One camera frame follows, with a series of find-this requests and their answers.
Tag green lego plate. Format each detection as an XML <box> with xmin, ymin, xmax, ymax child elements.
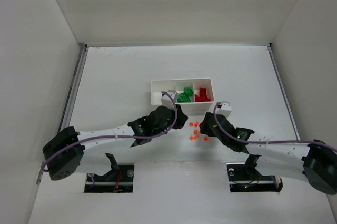
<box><xmin>177</xmin><ymin>92</ymin><xmax>191</xmax><ymax>103</ymax></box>

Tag white three-compartment container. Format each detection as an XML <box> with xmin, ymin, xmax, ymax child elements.
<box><xmin>150</xmin><ymin>78</ymin><xmax>214</xmax><ymax>115</ymax></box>

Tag green lego brick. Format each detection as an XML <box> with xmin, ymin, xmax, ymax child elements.
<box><xmin>184</xmin><ymin>87</ymin><xmax>193</xmax><ymax>96</ymax></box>

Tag red rounded lego brick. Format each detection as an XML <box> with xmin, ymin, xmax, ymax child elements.
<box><xmin>195</xmin><ymin>95</ymin><xmax>211</xmax><ymax>102</ymax></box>

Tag red lego brick pile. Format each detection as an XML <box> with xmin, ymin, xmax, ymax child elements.
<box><xmin>199</xmin><ymin>87</ymin><xmax>207</xmax><ymax>96</ymax></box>

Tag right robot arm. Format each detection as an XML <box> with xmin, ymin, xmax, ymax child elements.
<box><xmin>200</xmin><ymin>112</ymin><xmax>336</xmax><ymax>195</ymax></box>

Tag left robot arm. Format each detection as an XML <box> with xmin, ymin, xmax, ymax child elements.
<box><xmin>41</xmin><ymin>104</ymin><xmax>188</xmax><ymax>181</ymax></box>

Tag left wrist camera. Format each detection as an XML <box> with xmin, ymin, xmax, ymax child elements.
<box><xmin>161</xmin><ymin>90</ymin><xmax>178</xmax><ymax>109</ymax></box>

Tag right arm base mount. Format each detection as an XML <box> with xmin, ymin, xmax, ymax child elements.
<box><xmin>226</xmin><ymin>155</ymin><xmax>283</xmax><ymax>193</ymax></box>

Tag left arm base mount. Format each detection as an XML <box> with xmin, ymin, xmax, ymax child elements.
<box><xmin>84</xmin><ymin>153</ymin><xmax>135</xmax><ymax>193</ymax></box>

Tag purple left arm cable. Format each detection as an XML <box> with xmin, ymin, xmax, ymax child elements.
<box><xmin>43</xmin><ymin>91</ymin><xmax>177</xmax><ymax>172</ymax></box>

